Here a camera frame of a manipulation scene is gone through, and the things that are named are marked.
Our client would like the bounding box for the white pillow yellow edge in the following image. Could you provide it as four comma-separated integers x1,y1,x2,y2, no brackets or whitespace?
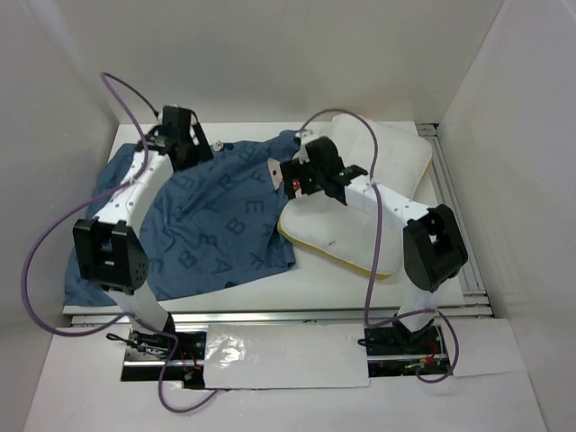
278,114,432,274

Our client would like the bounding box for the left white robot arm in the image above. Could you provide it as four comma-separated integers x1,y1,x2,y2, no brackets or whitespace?
73,105,213,359

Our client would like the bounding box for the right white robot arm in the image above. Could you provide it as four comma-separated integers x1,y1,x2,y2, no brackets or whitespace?
280,131,468,353

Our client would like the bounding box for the white cover plate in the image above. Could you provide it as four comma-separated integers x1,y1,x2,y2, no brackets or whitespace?
203,323,370,390

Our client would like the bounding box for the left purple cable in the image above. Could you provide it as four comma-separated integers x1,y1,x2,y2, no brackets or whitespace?
22,71,226,413

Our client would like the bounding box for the purple cable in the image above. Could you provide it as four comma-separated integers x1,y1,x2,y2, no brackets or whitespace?
296,107,455,383
22,71,226,413

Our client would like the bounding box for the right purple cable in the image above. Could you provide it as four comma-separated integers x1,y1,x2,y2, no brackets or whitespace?
296,107,455,383

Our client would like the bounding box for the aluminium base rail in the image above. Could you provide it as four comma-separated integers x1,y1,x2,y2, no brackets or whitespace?
67,305,491,383

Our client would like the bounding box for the aluminium side rail frame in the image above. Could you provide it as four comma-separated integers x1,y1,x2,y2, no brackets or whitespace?
416,123,494,318

